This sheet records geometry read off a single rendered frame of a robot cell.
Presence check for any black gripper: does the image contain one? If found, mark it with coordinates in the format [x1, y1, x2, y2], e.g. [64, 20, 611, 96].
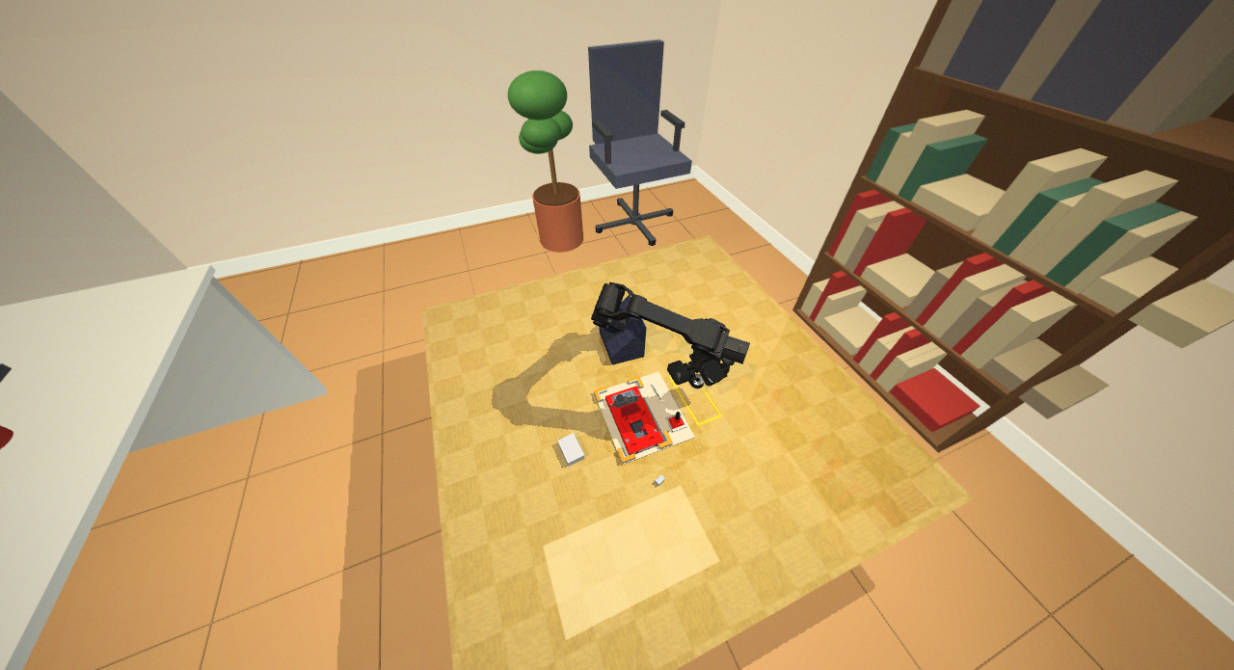
[668, 345, 735, 385]

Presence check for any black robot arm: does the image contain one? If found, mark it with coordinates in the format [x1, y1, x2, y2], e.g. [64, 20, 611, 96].
[591, 283, 750, 387]

